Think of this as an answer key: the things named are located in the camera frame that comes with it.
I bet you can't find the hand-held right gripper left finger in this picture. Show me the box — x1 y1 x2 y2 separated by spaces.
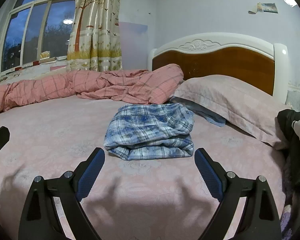
18 147 106 240

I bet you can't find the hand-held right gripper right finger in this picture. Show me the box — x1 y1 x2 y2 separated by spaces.
194 147 282 240

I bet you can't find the blue plaid shirt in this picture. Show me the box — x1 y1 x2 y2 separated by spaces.
104 103 195 161

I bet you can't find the pink bed sheet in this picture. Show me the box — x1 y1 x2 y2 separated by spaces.
0 97 290 240

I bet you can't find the grey blue cloth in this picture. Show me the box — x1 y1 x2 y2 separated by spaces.
169 96 227 127

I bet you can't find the pink pillow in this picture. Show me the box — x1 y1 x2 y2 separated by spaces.
174 74 292 147

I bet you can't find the black garment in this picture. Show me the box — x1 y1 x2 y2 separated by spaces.
277 109 300 205

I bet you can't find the pink checked quilt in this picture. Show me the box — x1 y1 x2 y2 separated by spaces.
0 64 185 115

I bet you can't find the stack of books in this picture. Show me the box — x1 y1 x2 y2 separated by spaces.
37 57 58 65

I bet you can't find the white framed window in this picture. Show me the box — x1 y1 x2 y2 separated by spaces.
0 0 84 77

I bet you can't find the white wooden headboard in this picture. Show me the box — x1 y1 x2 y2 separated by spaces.
148 32 289 104

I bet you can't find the tree print curtain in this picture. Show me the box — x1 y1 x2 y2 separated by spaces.
67 0 123 72

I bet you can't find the pale wall sheet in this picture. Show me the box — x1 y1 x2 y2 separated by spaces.
118 22 148 70

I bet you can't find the small wall picture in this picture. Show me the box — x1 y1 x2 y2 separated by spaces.
248 2 279 14

